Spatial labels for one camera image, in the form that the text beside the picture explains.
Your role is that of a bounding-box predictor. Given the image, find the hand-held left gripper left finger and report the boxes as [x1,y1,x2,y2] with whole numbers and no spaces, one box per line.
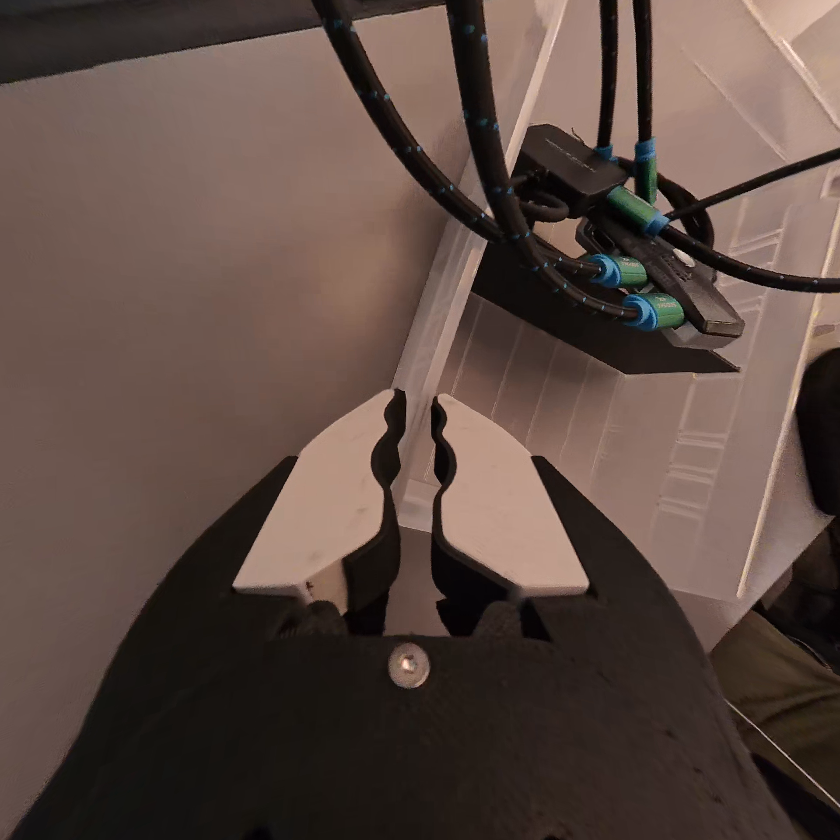
[233,388,408,614]

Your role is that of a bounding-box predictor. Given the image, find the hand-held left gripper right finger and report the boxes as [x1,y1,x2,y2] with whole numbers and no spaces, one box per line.
[430,392,590,599]

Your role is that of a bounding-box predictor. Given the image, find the clear plastic bin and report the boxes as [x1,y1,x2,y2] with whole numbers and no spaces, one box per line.
[392,0,840,601]

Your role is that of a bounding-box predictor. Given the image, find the black chair armrest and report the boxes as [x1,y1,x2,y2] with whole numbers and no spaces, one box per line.
[796,348,840,516]

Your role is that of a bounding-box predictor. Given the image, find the person's olive pants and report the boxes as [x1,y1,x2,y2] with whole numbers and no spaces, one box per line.
[709,525,840,811]

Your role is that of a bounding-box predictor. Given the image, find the black adapter box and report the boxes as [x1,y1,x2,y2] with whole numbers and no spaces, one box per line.
[508,123,634,224]

